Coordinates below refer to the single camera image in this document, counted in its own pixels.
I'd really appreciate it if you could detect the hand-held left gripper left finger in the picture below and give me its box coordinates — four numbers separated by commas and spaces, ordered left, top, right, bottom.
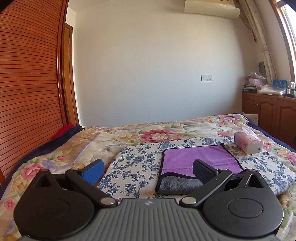
23, 159, 118, 207

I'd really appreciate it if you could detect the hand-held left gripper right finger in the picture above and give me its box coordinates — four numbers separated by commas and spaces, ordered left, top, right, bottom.
180, 159, 275, 207

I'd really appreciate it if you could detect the purple and grey towel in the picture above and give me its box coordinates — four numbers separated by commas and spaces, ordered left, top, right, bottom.
155, 143, 244, 194

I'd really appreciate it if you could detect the blue floral white cloth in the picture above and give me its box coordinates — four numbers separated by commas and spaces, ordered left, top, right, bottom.
98, 137, 296, 200

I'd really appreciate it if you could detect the red cloth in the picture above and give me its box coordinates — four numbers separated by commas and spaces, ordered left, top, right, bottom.
50, 123, 75, 140

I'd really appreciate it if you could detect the pink floral tissue box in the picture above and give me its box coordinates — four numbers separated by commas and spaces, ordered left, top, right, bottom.
234, 132, 264, 155

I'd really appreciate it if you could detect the dark blue blanket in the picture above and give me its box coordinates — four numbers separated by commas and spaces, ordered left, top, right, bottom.
0, 125, 84, 193

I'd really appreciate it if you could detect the pink floral bed quilt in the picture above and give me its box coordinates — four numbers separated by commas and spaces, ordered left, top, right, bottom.
0, 113, 296, 241

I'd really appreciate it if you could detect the white cardboard box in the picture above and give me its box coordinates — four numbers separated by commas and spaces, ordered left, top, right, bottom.
242, 112, 259, 123

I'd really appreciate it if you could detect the wooden low cabinet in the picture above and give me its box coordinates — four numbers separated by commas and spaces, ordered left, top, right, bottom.
242, 92, 296, 141

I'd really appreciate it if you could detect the clear plastic bag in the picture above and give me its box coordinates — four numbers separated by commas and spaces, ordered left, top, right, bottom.
257, 84, 287, 96

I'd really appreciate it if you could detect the wooden slatted wardrobe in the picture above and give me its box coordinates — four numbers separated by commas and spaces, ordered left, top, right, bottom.
0, 0, 80, 183

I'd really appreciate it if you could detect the wooden door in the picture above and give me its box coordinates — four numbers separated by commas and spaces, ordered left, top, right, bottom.
64, 23, 75, 121

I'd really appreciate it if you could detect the patterned cream curtain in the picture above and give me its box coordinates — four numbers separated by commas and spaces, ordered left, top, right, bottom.
238, 0, 277, 84

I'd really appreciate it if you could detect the white air conditioner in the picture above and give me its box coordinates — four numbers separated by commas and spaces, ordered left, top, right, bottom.
184, 0, 241, 19

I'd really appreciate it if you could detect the wooden window frame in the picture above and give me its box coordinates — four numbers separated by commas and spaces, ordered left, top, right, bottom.
269, 0, 296, 82

